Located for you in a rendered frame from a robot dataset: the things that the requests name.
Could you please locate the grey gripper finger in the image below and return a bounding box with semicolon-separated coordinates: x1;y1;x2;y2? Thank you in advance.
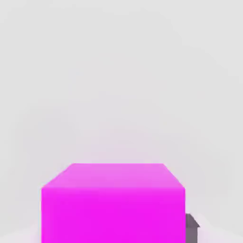
185;213;209;243

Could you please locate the small magenta cube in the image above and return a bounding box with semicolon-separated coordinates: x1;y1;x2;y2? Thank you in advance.
41;162;186;243

